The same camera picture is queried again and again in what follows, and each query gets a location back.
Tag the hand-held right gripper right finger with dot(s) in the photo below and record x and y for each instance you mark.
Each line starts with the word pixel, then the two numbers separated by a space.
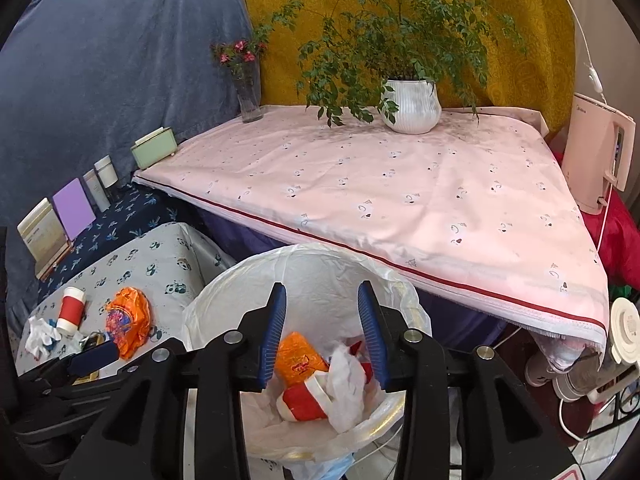
pixel 372 335

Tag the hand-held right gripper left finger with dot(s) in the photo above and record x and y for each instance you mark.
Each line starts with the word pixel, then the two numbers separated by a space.
pixel 274 340

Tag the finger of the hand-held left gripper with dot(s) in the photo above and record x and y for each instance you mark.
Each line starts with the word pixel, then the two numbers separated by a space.
pixel 95 357

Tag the orange bag with red print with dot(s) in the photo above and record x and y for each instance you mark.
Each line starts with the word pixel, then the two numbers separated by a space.
pixel 300 360

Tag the orange bag with colourful print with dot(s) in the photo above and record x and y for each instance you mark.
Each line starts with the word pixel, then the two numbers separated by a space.
pixel 127 325

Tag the white glove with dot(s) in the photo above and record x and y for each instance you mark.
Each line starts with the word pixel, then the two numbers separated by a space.
pixel 40 340

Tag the white paper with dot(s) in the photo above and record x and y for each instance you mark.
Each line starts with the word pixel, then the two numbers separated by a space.
pixel 345 390

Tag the crushed red paper cup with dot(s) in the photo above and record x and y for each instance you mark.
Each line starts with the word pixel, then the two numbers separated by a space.
pixel 300 400

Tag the round white waste bin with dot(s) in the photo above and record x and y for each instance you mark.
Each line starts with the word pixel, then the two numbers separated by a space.
pixel 320 285

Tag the white lined trash bin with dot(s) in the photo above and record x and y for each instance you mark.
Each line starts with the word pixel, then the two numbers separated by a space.
pixel 310 270

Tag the purple cloth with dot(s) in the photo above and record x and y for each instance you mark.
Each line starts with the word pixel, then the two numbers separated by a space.
pixel 450 320

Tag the wooden book stand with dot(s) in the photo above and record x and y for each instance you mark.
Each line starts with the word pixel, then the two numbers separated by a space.
pixel 55 262

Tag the cream booklet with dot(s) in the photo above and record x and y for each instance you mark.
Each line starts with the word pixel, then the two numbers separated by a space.
pixel 42 232

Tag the dark blue leaf-print cloth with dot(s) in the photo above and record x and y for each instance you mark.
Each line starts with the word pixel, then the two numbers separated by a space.
pixel 125 225

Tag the pink printed cloth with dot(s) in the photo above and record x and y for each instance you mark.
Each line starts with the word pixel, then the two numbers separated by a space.
pixel 400 200

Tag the purple card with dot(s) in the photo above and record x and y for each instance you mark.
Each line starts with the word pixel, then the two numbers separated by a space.
pixel 74 207

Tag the white cosmetic tube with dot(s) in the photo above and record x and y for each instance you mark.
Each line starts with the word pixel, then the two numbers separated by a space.
pixel 96 191

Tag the green tissue box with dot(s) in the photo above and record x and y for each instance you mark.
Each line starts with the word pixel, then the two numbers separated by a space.
pixel 154 150

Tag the white ribbed plant pot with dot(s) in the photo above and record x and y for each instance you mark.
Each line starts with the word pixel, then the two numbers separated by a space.
pixel 411 107

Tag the glass vase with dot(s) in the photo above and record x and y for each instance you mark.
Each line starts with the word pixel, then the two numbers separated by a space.
pixel 249 100

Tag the white round device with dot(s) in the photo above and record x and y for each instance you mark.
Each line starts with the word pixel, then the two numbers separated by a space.
pixel 625 330

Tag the red cloth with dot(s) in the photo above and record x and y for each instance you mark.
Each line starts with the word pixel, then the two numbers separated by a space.
pixel 620 245

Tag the pink electric kettle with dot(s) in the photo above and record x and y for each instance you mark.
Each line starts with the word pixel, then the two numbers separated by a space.
pixel 590 160

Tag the blue-grey backdrop cloth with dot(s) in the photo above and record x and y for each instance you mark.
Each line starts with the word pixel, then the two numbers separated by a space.
pixel 125 60

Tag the green leafy plant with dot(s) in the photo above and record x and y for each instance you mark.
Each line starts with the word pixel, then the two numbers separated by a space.
pixel 390 20

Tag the yellow backdrop cloth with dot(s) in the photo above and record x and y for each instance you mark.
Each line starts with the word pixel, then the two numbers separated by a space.
pixel 525 35

